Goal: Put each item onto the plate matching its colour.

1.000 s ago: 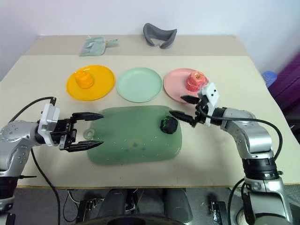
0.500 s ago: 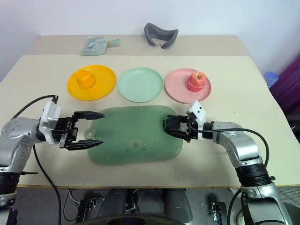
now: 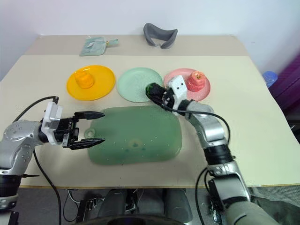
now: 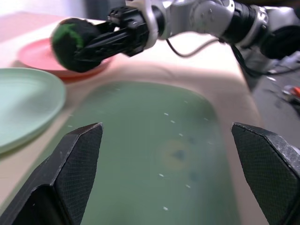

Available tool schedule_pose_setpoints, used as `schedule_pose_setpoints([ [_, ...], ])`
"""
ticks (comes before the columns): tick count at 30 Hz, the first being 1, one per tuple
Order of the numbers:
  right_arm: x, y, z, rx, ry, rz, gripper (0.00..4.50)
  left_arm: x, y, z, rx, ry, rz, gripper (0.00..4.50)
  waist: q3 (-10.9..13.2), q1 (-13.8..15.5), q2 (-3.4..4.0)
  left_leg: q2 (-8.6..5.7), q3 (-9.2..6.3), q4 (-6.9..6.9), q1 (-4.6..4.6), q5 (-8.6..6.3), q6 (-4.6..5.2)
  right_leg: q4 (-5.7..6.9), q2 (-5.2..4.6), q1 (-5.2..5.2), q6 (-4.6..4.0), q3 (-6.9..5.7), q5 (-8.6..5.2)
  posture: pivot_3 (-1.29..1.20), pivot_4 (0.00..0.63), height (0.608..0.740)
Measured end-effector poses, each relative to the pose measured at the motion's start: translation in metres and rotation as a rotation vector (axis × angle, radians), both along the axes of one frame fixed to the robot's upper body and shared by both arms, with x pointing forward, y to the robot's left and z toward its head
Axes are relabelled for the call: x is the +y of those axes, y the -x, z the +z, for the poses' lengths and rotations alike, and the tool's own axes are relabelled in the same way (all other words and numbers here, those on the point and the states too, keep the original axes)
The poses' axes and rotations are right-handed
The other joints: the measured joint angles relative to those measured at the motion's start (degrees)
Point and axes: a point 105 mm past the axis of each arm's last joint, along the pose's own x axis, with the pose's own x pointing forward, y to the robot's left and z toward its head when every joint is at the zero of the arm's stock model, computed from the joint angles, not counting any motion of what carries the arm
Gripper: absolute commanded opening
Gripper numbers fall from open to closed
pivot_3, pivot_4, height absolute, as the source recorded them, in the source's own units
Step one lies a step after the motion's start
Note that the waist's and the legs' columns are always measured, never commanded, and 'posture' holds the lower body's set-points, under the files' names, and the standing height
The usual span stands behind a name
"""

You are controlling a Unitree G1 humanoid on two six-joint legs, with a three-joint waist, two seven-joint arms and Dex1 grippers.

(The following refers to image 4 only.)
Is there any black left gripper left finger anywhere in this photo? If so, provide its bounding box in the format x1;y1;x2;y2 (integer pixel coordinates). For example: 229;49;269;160
0;122;104;225

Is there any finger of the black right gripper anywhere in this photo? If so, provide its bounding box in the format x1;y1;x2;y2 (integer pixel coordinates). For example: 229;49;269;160
92;20;120;36
74;30;127;72

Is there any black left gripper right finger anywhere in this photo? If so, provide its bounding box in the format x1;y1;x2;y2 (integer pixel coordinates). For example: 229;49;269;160
231;122;300;225

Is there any dark green fuzzy ball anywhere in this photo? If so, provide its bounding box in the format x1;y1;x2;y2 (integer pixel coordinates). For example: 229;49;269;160
51;18;100;73

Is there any pink plate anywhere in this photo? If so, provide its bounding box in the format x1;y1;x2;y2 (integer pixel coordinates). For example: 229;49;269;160
17;38;114;78

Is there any light green plate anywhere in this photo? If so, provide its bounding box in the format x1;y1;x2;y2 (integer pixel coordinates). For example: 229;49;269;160
0;67;67;155

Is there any orange and grey tool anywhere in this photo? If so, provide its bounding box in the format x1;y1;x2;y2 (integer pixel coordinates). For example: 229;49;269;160
282;85;300;102

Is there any green table mat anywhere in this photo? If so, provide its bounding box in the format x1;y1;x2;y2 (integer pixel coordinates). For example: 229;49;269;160
67;81;243;225

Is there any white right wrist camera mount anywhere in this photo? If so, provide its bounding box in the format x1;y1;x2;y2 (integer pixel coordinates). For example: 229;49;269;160
125;0;165;49

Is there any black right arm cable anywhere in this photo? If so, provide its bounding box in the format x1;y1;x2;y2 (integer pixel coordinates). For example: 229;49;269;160
165;37;267;77

